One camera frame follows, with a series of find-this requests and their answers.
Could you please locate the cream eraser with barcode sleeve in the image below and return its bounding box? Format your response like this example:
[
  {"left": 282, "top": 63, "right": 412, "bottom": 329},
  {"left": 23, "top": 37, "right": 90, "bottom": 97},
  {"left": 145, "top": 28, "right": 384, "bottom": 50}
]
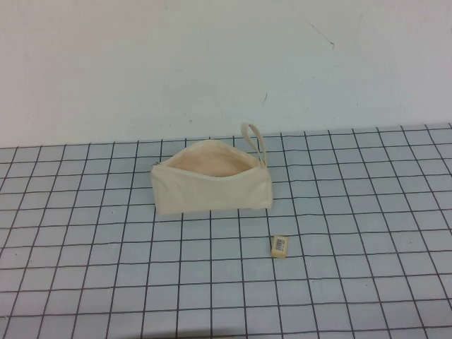
[{"left": 270, "top": 236, "right": 290, "bottom": 258}]

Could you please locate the cream fabric pencil case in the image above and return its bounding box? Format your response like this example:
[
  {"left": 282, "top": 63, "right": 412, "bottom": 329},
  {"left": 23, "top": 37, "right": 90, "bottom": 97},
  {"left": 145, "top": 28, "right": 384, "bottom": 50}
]
[{"left": 150, "top": 123, "right": 273, "bottom": 216}]

